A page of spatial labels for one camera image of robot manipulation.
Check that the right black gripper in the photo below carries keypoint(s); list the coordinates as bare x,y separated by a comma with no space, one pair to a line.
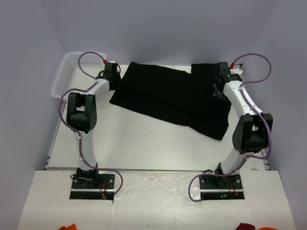
217,93

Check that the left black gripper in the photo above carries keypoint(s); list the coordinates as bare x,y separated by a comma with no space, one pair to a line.
117,75

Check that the black t shirt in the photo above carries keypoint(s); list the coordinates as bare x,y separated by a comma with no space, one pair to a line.
175,96

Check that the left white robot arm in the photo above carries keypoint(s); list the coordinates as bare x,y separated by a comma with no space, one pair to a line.
81,116

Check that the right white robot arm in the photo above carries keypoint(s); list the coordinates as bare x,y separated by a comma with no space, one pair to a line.
252,133

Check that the white plastic basket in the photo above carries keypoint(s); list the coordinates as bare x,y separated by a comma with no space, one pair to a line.
72,72

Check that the dark red cloth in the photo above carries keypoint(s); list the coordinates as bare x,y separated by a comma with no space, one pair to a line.
245,226

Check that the orange cloth bottom right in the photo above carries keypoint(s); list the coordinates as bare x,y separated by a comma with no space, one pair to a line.
268,228

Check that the orange cloth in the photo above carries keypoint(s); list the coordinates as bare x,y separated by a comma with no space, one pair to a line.
70,227
268,228

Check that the orange cloth bottom left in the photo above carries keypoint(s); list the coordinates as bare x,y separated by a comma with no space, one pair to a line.
70,227

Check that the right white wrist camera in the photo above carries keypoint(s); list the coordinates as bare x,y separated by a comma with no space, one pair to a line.
238,67

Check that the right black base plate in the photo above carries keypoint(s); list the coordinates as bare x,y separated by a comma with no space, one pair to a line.
221,188

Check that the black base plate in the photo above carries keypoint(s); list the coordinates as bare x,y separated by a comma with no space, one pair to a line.
100,188
221,188

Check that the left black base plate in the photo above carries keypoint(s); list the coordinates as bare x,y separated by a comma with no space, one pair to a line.
100,188

